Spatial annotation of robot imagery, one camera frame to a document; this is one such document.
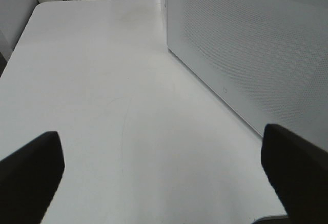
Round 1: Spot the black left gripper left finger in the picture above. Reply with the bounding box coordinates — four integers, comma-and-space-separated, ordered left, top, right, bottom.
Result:
1, 131, 65, 223

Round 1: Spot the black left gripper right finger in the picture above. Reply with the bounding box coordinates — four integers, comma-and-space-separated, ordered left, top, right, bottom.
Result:
261, 124, 327, 223

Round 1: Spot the white microwave door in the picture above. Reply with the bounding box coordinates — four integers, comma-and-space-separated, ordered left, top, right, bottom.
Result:
166, 0, 327, 150

